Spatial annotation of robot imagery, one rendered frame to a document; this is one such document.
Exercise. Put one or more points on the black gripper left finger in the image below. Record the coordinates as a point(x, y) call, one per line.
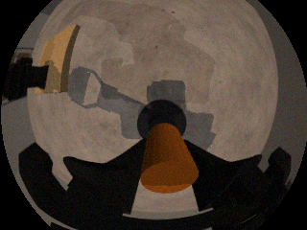
point(119, 176)

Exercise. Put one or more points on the black round pedestal with silver shaft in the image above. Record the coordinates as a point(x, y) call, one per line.
point(160, 111)

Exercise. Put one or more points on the orange tapered knob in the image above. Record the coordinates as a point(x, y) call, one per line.
point(167, 167)

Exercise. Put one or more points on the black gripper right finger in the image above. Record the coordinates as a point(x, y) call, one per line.
point(215, 174)

